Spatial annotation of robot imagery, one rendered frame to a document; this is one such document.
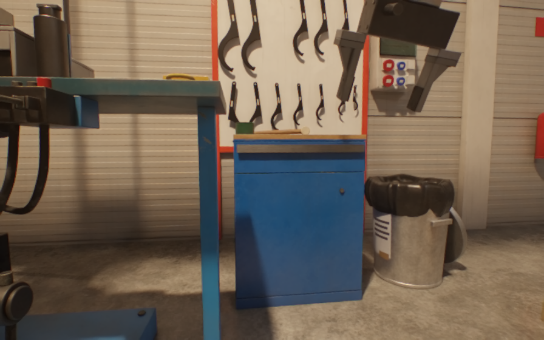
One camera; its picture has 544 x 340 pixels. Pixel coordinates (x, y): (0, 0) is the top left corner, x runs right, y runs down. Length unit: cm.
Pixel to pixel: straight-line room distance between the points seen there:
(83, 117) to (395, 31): 78
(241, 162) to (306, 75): 151
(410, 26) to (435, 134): 285
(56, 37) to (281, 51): 205
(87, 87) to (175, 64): 192
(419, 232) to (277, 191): 91
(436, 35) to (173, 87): 62
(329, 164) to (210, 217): 76
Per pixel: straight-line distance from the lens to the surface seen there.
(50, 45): 100
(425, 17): 50
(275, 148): 142
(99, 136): 289
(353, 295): 178
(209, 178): 98
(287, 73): 271
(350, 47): 46
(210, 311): 115
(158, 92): 84
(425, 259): 197
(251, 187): 144
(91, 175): 293
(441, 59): 53
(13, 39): 102
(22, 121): 84
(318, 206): 152
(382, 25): 47
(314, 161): 148
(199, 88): 82
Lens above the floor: 88
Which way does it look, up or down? 5 degrees down
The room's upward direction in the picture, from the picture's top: straight up
